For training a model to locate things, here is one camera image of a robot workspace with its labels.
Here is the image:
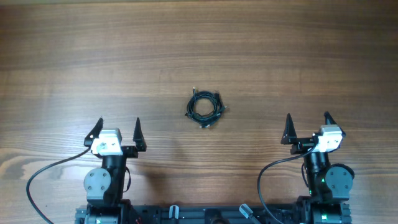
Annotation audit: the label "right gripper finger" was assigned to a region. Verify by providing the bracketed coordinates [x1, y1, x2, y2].
[323, 111, 346, 137]
[280, 113, 297, 145]

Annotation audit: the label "black cable bundle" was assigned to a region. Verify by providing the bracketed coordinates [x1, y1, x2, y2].
[185, 86, 228, 129]

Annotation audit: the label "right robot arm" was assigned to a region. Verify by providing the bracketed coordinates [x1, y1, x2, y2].
[281, 112, 354, 224]

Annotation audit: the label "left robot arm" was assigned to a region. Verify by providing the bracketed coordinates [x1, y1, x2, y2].
[75, 118, 147, 224]

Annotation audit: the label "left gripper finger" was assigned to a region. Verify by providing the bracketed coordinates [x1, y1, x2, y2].
[83, 118, 104, 147]
[132, 118, 147, 152]

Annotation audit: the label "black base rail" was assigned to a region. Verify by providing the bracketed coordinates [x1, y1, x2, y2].
[75, 203, 353, 224]

